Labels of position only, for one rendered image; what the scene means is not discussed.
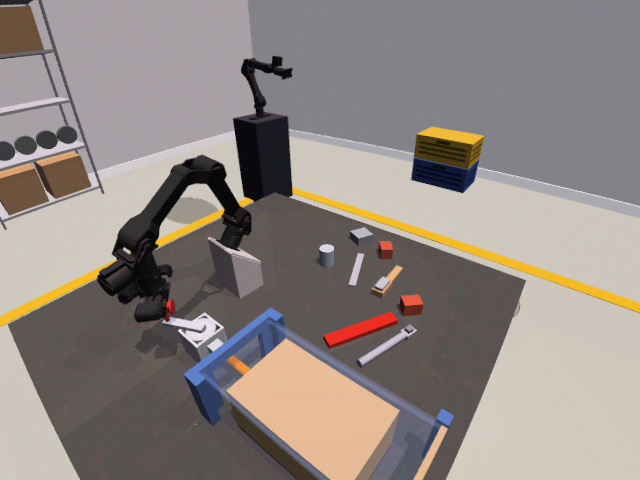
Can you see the red long bar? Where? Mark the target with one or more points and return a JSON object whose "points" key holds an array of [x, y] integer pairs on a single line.
{"points": [[359, 330]]}

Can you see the orange-red rectangular block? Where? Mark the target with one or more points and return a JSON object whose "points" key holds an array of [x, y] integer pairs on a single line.
{"points": [[386, 250], [411, 305]]}

